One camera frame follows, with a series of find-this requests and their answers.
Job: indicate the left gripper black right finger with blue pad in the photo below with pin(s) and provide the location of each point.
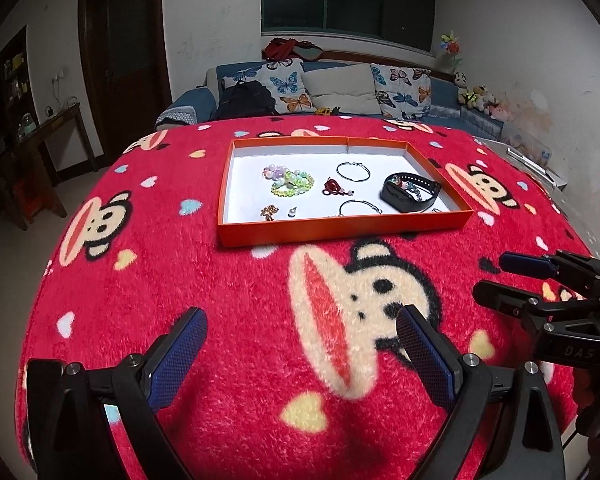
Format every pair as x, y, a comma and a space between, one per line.
436, 364

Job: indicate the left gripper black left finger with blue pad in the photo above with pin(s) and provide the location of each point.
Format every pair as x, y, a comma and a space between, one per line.
170, 358

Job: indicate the beige cushion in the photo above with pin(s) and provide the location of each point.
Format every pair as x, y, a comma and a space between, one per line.
349, 88

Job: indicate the colourful toy flower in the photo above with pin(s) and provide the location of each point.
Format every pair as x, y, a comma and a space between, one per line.
450, 45

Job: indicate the black backpack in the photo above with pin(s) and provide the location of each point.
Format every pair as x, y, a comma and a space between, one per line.
247, 99

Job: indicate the left butterfly pillow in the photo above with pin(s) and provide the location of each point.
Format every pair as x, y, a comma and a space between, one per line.
282, 79

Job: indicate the orange white tray box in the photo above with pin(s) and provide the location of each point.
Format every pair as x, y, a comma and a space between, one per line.
264, 178

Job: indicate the black smart watch band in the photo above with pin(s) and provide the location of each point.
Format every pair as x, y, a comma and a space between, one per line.
406, 192

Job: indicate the red clothing on sofa back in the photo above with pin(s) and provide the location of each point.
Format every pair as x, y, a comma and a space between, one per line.
281, 49

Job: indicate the plush toys pile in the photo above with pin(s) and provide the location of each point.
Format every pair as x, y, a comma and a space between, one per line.
480, 99

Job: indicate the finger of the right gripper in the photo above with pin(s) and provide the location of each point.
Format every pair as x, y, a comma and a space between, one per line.
530, 264
534, 310

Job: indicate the thin silver bangle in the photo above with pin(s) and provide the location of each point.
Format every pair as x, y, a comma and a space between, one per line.
355, 172

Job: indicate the butterfly pillow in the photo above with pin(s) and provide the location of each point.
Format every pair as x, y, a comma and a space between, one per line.
282, 79
402, 92

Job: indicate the red monkey pattern blanket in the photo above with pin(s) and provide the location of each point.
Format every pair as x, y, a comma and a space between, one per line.
301, 375

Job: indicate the dark window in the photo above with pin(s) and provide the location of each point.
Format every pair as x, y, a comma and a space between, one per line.
350, 0

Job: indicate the dark wooden door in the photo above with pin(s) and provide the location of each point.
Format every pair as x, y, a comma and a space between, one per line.
123, 58

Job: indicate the blue sofa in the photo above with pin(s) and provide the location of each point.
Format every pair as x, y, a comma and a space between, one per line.
199, 104

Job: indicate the right butterfly pillow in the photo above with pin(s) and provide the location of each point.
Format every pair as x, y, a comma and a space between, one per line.
402, 92

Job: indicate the yellow toy on sofa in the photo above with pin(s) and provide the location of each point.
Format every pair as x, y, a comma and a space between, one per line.
327, 111

